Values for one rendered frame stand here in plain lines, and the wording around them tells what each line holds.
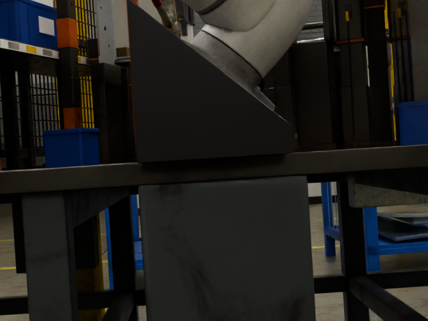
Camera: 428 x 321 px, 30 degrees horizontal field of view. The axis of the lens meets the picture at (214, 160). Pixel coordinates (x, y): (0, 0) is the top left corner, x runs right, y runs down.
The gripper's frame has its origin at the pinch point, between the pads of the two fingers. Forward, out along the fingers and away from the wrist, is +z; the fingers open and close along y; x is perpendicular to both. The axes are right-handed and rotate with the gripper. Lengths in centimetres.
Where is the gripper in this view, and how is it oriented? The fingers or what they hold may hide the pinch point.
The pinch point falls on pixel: (186, 37)
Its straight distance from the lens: 232.6
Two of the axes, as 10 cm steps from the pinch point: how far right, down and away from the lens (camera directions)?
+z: 0.7, 10.0, 0.0
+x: -9.5, 0.6, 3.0
